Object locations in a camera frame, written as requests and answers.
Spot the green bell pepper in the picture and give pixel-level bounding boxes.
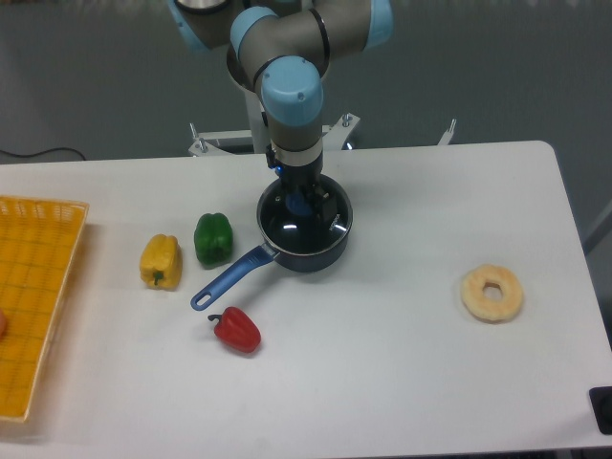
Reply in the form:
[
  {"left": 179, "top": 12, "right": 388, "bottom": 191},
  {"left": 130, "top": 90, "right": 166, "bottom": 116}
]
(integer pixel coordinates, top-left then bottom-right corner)
[{"left": 193, "top": 212, "right": 233, "bottom": 267}]

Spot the glass lid blue knob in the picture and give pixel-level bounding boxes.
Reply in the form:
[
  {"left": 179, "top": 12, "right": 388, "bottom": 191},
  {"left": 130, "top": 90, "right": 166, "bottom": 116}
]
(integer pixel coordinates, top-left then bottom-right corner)
[{"left": 257, "top": 175, "right": 353, "bottom": 255}]

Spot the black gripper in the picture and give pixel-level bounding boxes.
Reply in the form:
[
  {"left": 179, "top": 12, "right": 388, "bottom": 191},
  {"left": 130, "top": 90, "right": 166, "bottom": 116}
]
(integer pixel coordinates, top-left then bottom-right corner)
[{"left": 266, "top": 145, "right": 339, "bottom": 228}]

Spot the yellow wicker basket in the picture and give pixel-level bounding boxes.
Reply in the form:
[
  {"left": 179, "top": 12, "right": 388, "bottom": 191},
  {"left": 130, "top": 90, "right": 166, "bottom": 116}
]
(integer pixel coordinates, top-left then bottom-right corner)
[{"left": 1, "top": 195, "right": 89, "bottom": 423}]

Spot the red bell pepper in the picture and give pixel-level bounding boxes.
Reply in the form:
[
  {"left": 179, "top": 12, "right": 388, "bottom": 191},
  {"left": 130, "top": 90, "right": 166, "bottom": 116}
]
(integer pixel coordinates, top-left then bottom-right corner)
[{"left": 208, "top": 307, "right": 261, "bottom": 354}]

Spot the yellow bell pepper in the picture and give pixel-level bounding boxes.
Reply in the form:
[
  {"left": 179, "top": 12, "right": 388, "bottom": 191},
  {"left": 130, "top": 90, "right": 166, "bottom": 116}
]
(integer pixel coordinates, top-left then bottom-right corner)
[{"left": 140, "top": 234, "right": 183, "bottom": 291}]

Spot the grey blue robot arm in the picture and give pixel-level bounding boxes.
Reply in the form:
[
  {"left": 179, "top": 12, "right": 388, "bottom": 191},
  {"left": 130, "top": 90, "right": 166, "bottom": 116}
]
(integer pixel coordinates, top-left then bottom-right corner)
[{"left": 170, "top": 1, "right": 393, "bottom": 223}]

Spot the black floor cable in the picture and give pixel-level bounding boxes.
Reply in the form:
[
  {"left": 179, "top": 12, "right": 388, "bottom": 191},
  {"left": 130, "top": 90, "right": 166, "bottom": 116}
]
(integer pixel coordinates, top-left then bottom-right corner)
[{"left": 0, "top": 146, "right": 88, "bottom": 161}]

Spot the dark blue saucepan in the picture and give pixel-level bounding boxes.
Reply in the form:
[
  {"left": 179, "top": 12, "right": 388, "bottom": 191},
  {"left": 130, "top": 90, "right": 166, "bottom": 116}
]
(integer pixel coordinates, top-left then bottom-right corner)
[{"left": 190, "top": 188, "right": 349, "bottom": 311}]

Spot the white base frame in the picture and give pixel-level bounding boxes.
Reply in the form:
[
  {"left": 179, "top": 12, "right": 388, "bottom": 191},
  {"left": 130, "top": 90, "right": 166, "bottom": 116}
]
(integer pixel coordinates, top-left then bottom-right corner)
[{"left": 186, "top": 113, "right": 458, "bottom": 158}]

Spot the beige donut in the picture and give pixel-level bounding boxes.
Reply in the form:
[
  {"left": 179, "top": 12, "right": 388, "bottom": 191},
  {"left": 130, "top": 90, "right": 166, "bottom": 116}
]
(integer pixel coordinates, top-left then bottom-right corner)
[{"left": 460, "top": 264, "right": 524, "bottom": 322}]

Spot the black table edge device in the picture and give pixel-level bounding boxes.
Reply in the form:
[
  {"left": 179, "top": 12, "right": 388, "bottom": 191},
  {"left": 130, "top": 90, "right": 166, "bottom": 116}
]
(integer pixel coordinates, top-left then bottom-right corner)
[{"left": 589, "top": 386, "right": 612, "bottom": 435}]

